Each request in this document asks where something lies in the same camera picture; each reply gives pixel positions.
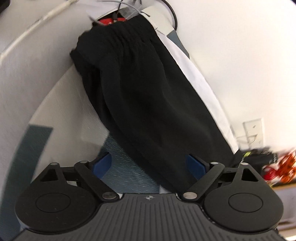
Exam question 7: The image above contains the black hooded sweatshirt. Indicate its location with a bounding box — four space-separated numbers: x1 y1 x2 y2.
70 16 242 192

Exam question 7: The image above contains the black water bottle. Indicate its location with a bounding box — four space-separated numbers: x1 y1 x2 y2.
242 149 278 166

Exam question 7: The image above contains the red flower vase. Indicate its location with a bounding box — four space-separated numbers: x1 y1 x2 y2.
262 166 280 183

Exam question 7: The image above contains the geometric pattern tablecloth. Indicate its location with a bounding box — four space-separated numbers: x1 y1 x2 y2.
0 4 239 239

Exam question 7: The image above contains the white wall socket panel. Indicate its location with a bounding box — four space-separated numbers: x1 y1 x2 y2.
237 118 265 150

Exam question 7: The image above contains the black cable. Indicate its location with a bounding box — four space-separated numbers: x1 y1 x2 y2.
159 0 179 31

